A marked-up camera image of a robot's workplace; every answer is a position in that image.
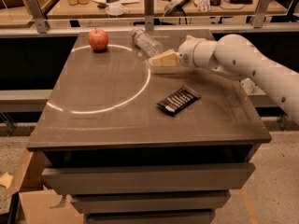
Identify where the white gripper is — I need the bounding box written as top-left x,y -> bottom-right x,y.
149,35 -> 200,67

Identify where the clear plastic water bottle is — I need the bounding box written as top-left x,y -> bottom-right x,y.
130,28 -> 163,57

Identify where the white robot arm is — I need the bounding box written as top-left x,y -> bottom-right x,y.
149,35 -> 299,123

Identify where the black rxbar chocolate wrapper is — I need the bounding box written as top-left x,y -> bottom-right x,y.
157,85 -> 201,115

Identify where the clear bottle behind table left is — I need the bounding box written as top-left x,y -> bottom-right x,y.
241,78 -> 255,94

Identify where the white power strip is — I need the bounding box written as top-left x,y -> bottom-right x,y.
164,0 -> 189,14

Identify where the small patterned box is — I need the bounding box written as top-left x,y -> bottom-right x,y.
194,0 -> 210,12

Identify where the red apple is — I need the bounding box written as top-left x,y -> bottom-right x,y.
88,28 -> 108,51

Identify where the white round plate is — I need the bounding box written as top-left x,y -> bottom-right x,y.
105,4 -> 126,17

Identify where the grey drawer cabinet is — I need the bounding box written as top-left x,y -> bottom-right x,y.
26,29 -> 273,224

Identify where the wooden back desk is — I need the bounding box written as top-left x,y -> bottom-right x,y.
46,0 -> 288,21

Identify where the top grey drawer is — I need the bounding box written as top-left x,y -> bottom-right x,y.
42,163 -> 255,195

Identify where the grey drawer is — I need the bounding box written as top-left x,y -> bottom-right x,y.
84,210 -> 215,224
71,190 -> 230,214
42,163 -> 255,195

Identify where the middle grey drawer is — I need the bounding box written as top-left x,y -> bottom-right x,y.
71,190 -> 230,214

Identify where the bottom grey drawer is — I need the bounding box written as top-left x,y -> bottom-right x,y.
84,210 -> 215,224

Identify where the cardboard box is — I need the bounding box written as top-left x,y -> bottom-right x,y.
7,149 -> 84,224

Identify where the yellow paper scrap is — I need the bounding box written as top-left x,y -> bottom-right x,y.
0,172 -> 13,189

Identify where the middle metal bracket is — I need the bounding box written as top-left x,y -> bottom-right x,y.
144,0 -> 154,31

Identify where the metal bracket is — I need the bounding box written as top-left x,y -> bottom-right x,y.
26,0 -> 50,34
251,0 -> 271,28
144,0 -> 154,31

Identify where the right metal bracket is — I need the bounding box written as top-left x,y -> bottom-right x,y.
251,0 -> 271,28

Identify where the left metal bracket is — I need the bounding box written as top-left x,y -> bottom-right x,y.
26,0 -> 50,34

